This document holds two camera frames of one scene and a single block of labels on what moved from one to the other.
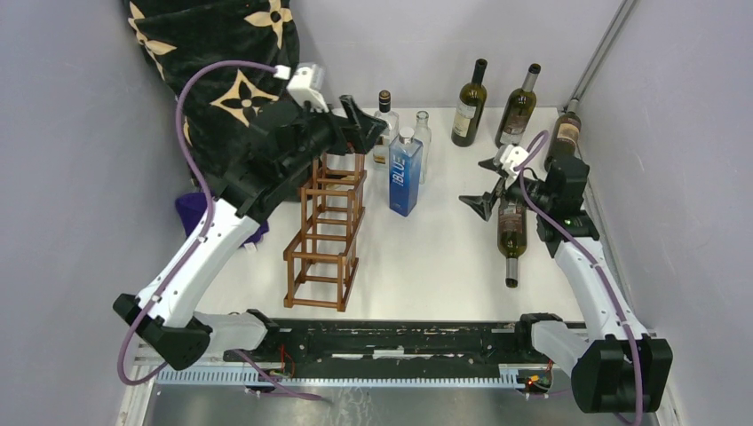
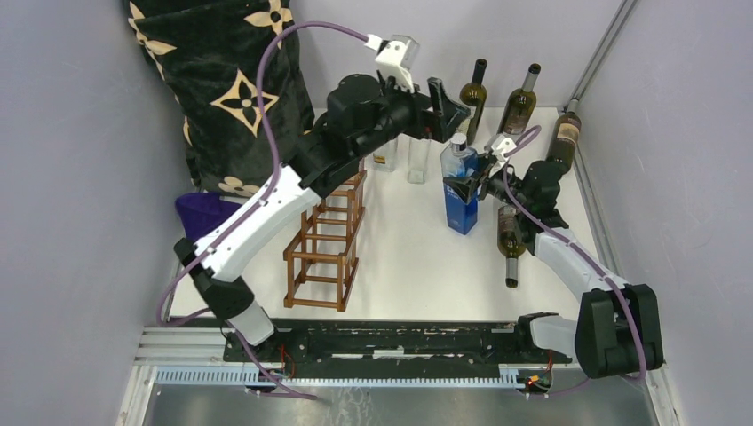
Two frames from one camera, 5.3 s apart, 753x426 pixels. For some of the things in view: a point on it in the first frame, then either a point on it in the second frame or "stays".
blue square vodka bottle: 405,159 -> 459,161
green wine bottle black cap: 470,107 stays
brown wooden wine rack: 322,262 stays
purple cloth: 192,212 stays
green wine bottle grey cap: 519,112 stays
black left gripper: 356,139 -> 431,125
